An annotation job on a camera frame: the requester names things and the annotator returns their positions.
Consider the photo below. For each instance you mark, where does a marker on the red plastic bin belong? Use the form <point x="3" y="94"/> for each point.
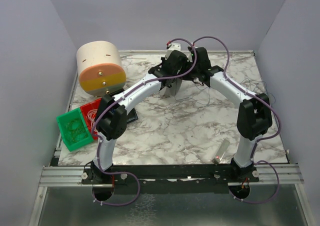
<point x="88" y="113"/>

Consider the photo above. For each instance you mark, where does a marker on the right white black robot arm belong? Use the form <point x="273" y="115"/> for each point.
<point x="254" y="118"/>

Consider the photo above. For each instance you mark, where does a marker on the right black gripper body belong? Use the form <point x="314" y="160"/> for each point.
<point x="191" y="76"/>

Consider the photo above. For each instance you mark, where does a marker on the grey plastic cable spool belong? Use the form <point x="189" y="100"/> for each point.
<point x="172" y="90"/>

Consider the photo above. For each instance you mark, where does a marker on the black plastic bin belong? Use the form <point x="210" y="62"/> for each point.
<point x="132" y="115"/>

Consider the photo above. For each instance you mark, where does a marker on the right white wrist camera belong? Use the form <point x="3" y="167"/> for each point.
<point x="192" y="53"/>

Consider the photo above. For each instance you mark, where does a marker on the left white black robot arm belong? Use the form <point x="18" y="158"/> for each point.
<point x="111" y="116"/>

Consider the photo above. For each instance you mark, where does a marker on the aluminium extrusion frame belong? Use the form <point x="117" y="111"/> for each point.
<point x="71" y="176"/>

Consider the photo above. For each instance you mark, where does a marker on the grey metal clip tool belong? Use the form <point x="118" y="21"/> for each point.
<point x="220" y="152"/>

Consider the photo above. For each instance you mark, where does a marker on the beige layered cylinder model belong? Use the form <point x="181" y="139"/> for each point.
<point x="99" y="68"/>

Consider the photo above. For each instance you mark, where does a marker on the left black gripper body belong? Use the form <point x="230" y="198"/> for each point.
<point x="171" y="83"/>

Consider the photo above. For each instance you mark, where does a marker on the green plastic bin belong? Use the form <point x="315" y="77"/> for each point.
<point x="72" y="130"/>

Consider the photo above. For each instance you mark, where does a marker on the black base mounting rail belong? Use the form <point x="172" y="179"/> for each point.
<point x="168" y="179"/>

